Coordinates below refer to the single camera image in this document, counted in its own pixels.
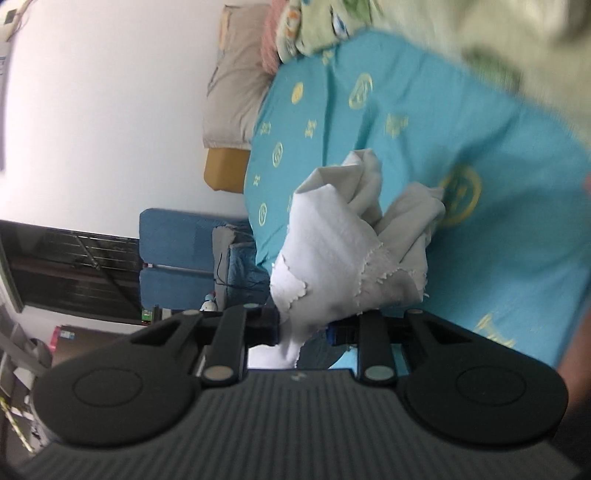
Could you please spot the grey cloth on chair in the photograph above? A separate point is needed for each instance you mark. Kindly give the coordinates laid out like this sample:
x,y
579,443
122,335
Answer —
x,y
226,249

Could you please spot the dark barred window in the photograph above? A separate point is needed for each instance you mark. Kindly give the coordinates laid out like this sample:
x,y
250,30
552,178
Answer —
x,y
64,272

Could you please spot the green cartoon printed blanket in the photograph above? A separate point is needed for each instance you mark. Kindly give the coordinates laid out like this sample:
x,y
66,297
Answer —
x,y
443,27

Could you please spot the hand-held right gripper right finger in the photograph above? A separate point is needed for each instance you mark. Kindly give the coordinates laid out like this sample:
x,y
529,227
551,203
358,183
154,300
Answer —
x,y
341,333

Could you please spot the blue folding chair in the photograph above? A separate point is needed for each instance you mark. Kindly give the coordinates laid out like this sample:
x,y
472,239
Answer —
x,y
180,240

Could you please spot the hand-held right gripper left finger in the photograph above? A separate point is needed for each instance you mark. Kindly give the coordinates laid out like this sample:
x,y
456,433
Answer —
x,y
265,325

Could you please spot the white t-shirt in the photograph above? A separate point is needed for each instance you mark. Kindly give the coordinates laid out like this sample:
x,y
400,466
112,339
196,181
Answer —
x,y
332,249

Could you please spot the teal printed bed sheet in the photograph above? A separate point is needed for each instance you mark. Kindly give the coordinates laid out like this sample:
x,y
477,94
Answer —
x,y
485,258

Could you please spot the pink fluffy blanket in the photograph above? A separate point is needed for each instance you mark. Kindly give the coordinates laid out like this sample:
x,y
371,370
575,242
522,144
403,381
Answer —
x,y
272,41

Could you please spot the grey pillow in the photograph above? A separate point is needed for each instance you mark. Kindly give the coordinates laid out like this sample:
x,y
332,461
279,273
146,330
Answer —
x,y
235,92

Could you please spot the yellow headboard cushion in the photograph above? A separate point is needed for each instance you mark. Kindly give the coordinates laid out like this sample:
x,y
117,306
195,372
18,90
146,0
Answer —
x,y
226,168

